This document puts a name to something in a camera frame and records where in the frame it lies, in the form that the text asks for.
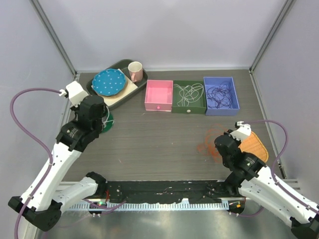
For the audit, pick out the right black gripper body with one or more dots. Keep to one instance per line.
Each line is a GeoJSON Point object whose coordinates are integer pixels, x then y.
{"type": "Point", "coordinates": [225, 163]}

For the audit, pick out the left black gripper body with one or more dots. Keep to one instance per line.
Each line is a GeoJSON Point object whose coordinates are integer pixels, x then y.
{"type": "Point", "coordinates": [76, 109]}

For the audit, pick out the blue plastic box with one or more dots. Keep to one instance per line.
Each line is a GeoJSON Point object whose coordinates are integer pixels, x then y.
{"type": "Point", "coordinates": [221, 96]}

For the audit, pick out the green plastic box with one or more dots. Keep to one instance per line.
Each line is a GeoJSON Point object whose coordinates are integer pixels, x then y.
{"type": "Point", "coordinates": [188, 97]}

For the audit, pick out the pink plastic box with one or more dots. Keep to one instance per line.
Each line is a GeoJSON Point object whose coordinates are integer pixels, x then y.
{"type": "Point", "coordinates": [159, 95]}

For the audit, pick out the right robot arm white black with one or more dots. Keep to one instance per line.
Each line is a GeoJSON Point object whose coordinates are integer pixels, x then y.
{"type": "Point", "coordinates": [252, 178]}

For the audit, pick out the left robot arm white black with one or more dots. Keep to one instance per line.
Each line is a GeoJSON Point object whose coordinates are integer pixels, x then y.
{"type": "Point", "coordinates": [40, 204]}

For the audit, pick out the green tape roll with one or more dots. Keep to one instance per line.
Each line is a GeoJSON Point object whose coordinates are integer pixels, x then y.
{"type": "Point", "coordinates": [108, 122]}

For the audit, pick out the beige square board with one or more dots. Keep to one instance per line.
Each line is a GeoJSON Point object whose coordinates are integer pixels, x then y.
{"type": "Point", "coordinates": [129, 88]}

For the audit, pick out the orange woven mat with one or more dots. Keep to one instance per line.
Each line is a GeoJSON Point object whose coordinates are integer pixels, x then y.
{"type": "Point", "coordinates": [253, 145]}

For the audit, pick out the blue dotted plate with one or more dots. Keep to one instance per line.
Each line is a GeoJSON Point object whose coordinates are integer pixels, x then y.
{"type": "Point", "coordinates": [109, 82]}

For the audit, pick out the dark green serving tray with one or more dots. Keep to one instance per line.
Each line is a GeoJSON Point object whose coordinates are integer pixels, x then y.
{"type": "Point", "coordinates": [123, 66]}

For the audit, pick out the pink mug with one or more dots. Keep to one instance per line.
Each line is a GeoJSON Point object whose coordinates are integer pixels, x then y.
{"type": "Point", "coordinates": [136, 71]}

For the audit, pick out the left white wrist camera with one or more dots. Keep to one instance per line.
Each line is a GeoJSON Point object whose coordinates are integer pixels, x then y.
{"type": "Point", "coordinates": [74, 92]}

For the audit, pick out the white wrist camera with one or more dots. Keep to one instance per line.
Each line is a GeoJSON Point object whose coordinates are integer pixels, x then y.
{"type": "Point", "coordinates": [243, 131]}
{"type": "Point", "coordinates": [74, 92]}

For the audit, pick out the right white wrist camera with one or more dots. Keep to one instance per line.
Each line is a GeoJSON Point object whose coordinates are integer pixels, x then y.
{"type": "Point", "coordinates": [243, 131]}

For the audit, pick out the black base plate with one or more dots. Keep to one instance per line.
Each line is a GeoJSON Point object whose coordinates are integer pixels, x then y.
{"type": "Point", "coordinates": [165, 192]}

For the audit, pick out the white slotted cable duct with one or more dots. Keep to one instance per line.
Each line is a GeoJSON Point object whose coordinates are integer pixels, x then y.
{"type": "Point", "coordinates": [182, 206]}

